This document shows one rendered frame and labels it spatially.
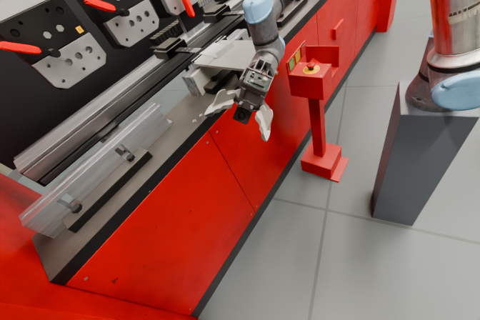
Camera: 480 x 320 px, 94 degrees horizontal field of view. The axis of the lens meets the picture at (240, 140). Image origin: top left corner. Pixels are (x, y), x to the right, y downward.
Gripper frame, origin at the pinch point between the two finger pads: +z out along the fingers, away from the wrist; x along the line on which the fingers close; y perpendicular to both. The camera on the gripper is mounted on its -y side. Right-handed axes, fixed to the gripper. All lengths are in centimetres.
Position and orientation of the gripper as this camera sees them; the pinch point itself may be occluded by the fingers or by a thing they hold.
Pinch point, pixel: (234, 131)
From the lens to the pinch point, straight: 50.7
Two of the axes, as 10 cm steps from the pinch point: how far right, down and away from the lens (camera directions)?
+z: -3.2, 7.5, -5.8
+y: 2.2, -5.3, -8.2
